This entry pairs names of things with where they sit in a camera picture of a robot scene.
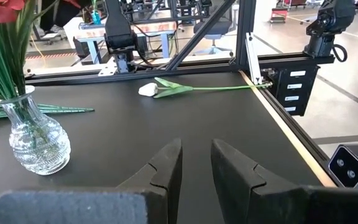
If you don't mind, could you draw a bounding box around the gray office chair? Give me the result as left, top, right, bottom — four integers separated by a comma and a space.
193, 6, 234, 57

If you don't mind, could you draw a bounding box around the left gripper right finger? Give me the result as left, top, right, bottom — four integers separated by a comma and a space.
210, 138, 358, 224

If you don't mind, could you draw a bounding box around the black aluminium table frame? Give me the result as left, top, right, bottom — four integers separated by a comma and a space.
25, 0, 335, 86

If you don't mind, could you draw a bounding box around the black diagonal frame strut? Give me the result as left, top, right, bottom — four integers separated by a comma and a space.
165, 0, 237, 72

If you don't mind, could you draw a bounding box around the small blue glass vase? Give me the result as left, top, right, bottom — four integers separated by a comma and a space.
90, 9, 103, 26

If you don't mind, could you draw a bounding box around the small blue-gray camera box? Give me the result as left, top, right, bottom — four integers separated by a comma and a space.
328, 143, 358, 190

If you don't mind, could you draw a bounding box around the black labelled control box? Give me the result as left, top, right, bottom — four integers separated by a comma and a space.
268, 65, 319, 116

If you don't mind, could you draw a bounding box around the clear glass vase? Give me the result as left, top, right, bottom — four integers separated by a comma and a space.
0, 85, 71, 176

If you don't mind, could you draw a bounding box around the white artificial tulip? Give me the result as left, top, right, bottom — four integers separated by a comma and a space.
137, 77, 273, 100

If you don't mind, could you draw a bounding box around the red utility cart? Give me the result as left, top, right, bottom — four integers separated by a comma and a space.
269, 7, 288, 24

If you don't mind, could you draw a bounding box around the silver metal bracket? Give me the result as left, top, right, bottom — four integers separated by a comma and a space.
246, 32, 264, 85

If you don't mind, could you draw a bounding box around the person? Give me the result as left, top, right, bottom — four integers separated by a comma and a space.
39, 0, 86, 40

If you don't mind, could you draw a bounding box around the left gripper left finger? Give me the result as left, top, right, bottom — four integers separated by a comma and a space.
0, 138, 184, 224

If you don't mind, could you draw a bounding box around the white artificial flower bunch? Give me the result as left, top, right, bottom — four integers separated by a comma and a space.
0, 103, 95, 121

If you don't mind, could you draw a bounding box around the red artificial flower bunch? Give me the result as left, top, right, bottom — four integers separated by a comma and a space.
0, 0, 27, 100
0, 0, 83, 100

